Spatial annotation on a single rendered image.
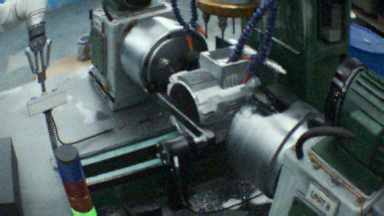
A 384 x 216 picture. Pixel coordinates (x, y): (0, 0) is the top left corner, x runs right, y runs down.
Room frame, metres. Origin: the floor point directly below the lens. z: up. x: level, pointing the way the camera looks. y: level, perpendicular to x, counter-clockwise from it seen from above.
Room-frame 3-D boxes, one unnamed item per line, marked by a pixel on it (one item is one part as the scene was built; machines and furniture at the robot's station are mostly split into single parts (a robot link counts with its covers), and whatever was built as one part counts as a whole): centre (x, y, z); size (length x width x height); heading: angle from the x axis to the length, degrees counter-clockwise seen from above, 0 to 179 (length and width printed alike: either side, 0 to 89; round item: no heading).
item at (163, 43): (1.42, 0.12, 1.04); 0.37 x 0.25 x 0.25; 32
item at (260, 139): (0.84, -0.24, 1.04); 0.41 x 0.25 x 0.25; 32
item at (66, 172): (0.58, 0.23, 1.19); 0.06 x 0.06 x 0.04
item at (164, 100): (1.04, 0.02, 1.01); 0.26 x 0.04 x 0.03; 32
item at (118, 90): (1.63, 0.25, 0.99); 0.35 x 0.31 x 0.37; 32
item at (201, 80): (1.12, -0.06, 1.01); 0.20 x 0.19 x 0.19; 122
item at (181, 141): (0.96, -0.14, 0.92); 0.45 x 0.13 x 0.24; 122
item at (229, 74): (1.14, -0.10, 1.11); 0.12 x 0.11 x 0.07; 122
